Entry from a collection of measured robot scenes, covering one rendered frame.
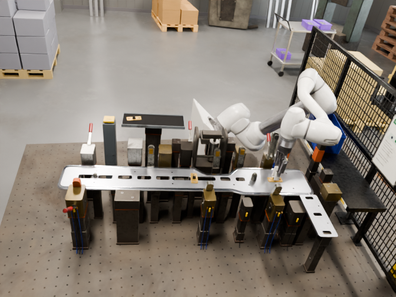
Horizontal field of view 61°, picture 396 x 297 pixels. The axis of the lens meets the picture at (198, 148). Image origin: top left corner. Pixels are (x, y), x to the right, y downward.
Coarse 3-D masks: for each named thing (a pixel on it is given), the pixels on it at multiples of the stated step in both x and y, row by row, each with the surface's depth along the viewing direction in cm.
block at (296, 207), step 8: (296, 200) 185; (288, 208) 184; (296, 208) 180; (288, 216) 183; (296, 216) 179; (288, 224) 183; (296, 224) 182; (280, 232) 194; (288, 232) 187; (280, 240) 193; (288, 240) 190
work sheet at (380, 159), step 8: (392, 120) 178; (392, 128) 178; (384, 136) 184; (392, 136) 177; (384, 144) 183; (392, 144) 177; (376, 152) 190; (384, 152) 183; (392, 152) 177; (376, 160) 190; (384, 160) 183; (392, 160) 177; (384, 168) 183; (392, 168) 177; (384, 176) 183; (392, 176) 176; (392, 184) 176
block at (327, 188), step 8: (328, 184) 186; (336, 184) 187; (320, 192) 189; (328, 192) 181; (336, 192) 181; (320, 200) 189; (328, 200) 184; (336, 200) 184; (328, 208) 188; (328, 216) 192; (312, 232) 199
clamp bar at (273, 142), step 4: (272, 132) 195; (276, 132) 195; (272, 136) 195; (276, 136) 192; (272, 140) 196; (276, 140) 196; (272, 144) 198; (276, 144) 197; (272, 148) 199; (268, 152) 201; (272, 152) 200
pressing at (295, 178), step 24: (72, 168) 184; (96, 168) 186; (120, 168) 188; (144, 168) 190; (168, 168) 192; (192, 168) 194; (240, 168) 199; (264, 168) 201; (240, 192) 183; (264, 192) 184; (288, 192) 186; (312, 192) 189
